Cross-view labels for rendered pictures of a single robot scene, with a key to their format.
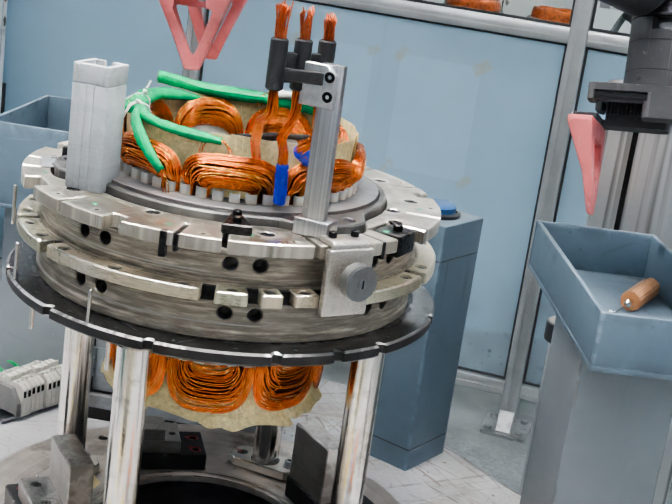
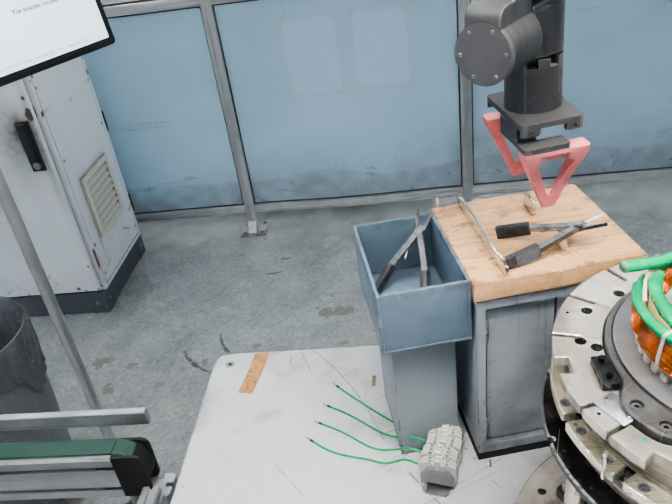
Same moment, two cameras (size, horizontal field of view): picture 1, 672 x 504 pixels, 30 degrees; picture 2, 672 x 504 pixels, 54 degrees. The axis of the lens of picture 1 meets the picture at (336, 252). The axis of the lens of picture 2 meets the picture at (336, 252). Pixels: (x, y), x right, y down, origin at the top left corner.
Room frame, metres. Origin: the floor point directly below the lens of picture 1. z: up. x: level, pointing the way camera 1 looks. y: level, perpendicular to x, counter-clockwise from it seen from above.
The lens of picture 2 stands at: (0.59, 0.46, 1.49)
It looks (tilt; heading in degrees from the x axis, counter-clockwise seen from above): 31 degrees down; 352
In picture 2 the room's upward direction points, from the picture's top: 8 degrees counter-clockwise
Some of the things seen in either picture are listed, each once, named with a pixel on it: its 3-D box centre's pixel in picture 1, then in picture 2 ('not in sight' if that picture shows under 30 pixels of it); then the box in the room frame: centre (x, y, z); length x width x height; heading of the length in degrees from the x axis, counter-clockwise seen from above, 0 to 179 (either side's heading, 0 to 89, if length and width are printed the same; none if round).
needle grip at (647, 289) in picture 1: (640, 294); not in sight; (1.00, -0.26, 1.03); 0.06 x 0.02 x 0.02; 152
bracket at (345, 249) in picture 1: (341, 275); not in sight; (0.81, -0.01, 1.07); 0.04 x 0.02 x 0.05; 125
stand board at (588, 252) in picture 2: not in sight; (529, 237); (1.24, 0.13, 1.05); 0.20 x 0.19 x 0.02; 85
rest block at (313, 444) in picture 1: (329, 459); not in sight; (1.00, -0.02, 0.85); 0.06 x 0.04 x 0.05; 33
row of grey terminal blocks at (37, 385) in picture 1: (30, 386); (442, 453); (1.16, 0.29, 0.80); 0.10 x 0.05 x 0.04; 149
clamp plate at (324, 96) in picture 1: (318, 85); not in sight; (0.81, 0.03, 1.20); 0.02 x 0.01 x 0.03; 69
